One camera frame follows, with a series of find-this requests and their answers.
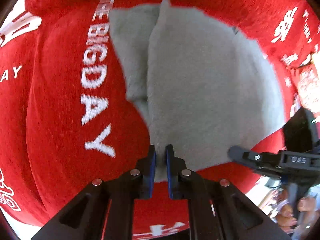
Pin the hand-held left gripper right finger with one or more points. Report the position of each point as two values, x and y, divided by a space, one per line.
170 177

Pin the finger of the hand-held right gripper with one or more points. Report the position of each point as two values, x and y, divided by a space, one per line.
250 158

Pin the grey sweater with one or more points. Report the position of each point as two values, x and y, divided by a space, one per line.
200 85

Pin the person's right hand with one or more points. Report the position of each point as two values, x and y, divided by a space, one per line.
306 204

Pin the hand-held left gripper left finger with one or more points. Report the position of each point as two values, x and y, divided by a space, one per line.
152 175

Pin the red printed blanket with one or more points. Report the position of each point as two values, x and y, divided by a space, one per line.
62 105

